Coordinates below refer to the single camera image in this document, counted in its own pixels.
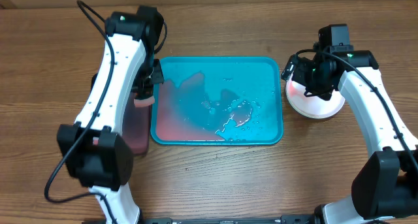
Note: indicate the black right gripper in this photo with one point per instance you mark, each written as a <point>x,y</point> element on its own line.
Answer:
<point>307,78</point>

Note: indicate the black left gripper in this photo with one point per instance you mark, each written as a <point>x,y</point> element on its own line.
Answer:
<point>159,79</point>

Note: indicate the green and pink sponge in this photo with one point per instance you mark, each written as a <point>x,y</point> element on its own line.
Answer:
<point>139,103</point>

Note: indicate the white plate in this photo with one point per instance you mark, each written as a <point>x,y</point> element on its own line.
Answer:
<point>312,107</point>

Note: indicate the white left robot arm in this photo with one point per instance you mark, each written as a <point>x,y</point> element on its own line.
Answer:
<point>93,149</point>

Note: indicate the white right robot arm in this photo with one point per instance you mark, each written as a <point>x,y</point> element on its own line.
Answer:
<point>386,186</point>

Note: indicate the black rectangular water tray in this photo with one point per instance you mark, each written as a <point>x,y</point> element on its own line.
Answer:
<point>138,129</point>

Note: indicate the teal serving tray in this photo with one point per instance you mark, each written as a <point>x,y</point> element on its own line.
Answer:
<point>218,101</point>

